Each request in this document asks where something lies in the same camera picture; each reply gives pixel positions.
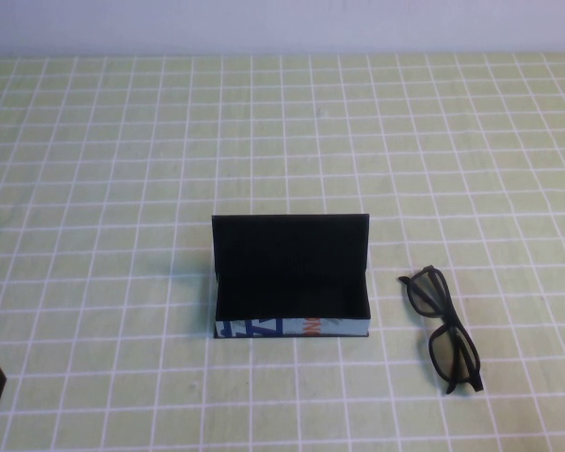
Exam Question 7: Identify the black printed glasses case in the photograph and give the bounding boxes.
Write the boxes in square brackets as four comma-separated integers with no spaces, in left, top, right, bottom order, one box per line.
[210,214,372,340]

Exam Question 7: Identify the black framed glasses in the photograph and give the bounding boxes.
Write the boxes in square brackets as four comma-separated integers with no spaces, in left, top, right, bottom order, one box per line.
[396,265,486,396]

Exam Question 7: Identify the green white-grid tablecloth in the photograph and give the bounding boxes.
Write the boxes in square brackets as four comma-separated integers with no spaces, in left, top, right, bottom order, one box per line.
[0,52,565,452]

